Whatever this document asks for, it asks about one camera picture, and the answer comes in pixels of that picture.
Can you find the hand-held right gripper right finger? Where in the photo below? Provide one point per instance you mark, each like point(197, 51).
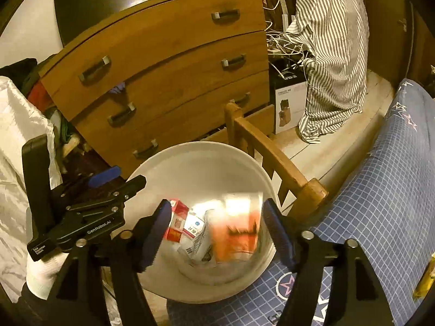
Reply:
point(280, 234)

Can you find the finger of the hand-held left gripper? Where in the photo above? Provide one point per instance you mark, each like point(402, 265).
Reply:
point(103, 176)
point(132, 185)

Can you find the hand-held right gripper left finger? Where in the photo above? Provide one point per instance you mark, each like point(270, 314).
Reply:
point(158, 236)

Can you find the red and white carton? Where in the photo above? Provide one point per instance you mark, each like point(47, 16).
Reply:
point(176, 222)

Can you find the orange and white packet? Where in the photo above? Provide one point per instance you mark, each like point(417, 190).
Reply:
point(234, 231)

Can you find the white plastic bucket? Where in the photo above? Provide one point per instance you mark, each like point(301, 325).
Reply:
point(190, 166)

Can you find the person's left forearm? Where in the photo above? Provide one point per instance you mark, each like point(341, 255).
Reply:
point(32, 307)

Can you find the person's left hand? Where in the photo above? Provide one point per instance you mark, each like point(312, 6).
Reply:
point(42, 275)

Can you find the white and blue packet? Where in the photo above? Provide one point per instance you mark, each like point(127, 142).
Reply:
point(195, 231)

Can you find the white shiny cloth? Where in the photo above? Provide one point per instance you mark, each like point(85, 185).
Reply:
point(17, 142)

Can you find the wooden bed footboard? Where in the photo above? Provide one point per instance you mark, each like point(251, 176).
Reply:
point(272, 156)

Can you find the purple cloth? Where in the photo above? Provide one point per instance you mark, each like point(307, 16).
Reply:
point(117, 89)

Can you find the pile of coloured clothes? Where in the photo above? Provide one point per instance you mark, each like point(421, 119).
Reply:
point(37, 88)

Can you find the bed with blue blanket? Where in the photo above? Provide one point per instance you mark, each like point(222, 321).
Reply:
point(373, 193)

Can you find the pulled-out wooden drawer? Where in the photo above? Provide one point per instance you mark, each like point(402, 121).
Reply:
point(261, 119)

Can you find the wooden chest of drawers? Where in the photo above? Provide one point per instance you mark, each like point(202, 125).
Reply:
point(170, 57)

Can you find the white knife block box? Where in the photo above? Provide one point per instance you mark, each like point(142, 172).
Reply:
point(292, 91)

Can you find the yellow packet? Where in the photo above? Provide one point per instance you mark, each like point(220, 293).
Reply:
point(424, 278)

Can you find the striped grey white shirt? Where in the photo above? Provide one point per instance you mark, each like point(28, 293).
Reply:
point(326, 23)

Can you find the brown wooden wardrobe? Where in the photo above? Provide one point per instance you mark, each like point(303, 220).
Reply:
point(384, 40)

